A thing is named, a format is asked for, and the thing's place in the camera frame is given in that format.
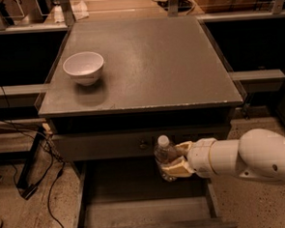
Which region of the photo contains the closed top drawer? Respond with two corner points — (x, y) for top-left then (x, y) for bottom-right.
(52, 124), (231, 162)

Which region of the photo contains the open middle drawer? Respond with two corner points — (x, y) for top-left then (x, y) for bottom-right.
(72, 157), (238, 228)

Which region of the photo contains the round metal drawer knob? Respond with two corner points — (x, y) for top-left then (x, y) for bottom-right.
(139, 140), (149, 150)

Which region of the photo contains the grey wooden drawer cabinet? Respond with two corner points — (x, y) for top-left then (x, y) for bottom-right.
(30, 12), (256, 228)

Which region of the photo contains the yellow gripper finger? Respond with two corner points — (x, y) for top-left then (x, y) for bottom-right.
(176, 141), (193, 157)
(161, 157), (194, 178)

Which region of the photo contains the black floor cable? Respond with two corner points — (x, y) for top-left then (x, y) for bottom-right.
(0, 110), (71, 228)

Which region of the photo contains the white ceramic bowl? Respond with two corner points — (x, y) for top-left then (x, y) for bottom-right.
(63, 51), (104, 86)

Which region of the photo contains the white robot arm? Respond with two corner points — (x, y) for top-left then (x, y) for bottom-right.
(159, 128), (285, 185)

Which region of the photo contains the black metal stand leg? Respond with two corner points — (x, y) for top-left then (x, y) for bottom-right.
(16, 127), (44, 190)

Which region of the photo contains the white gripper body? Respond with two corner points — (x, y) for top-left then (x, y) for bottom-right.
(186, 138), (215, 178)

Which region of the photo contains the coiled black cable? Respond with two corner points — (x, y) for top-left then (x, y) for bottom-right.
(151, 0), (198, 16)

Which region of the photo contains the white paper sheet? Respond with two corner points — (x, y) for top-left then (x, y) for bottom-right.
(53, 1), (89, 22)

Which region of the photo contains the clear plastic water bottle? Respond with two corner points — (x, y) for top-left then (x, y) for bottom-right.
(154, 135), (178, 182)

